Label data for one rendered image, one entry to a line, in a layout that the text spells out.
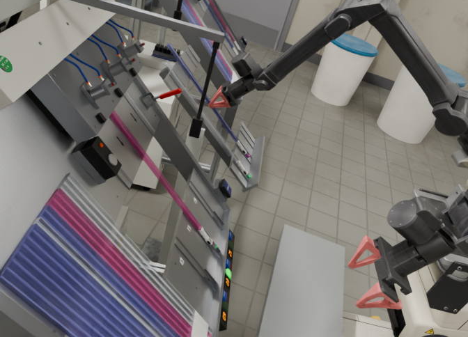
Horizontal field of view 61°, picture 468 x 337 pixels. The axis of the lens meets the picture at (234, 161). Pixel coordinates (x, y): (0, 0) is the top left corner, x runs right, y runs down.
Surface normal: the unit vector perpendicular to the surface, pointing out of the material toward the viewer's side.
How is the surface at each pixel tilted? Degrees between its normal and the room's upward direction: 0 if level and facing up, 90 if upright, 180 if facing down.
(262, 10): 90
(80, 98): 47
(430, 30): 90
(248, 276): 0
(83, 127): 90
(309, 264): 0
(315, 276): 0
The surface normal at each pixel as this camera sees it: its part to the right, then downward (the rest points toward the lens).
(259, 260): 0.26, -0.78
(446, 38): -0.25, 0.51
